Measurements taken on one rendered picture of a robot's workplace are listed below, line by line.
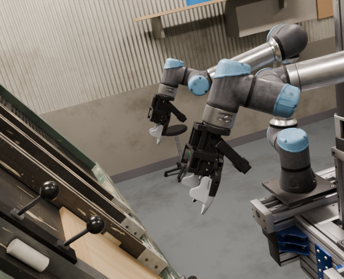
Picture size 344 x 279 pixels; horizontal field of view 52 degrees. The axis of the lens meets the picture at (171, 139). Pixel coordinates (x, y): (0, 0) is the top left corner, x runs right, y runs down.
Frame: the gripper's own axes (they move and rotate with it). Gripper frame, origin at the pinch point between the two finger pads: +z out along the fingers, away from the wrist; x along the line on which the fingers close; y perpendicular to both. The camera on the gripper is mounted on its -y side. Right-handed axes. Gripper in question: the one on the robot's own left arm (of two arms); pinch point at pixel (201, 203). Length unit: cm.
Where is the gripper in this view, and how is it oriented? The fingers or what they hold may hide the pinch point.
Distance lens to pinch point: 90.0
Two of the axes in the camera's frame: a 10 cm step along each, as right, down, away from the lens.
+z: -2.5, 9.4, 2.1
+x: 2.1, 2.7, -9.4
